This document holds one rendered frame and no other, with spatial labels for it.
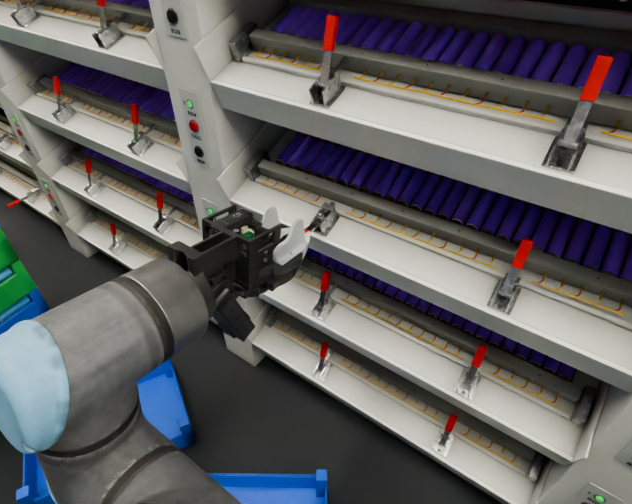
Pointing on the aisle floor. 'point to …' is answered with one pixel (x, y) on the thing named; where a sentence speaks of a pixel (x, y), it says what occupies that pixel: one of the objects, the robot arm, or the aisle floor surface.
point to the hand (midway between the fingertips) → (297, 239)
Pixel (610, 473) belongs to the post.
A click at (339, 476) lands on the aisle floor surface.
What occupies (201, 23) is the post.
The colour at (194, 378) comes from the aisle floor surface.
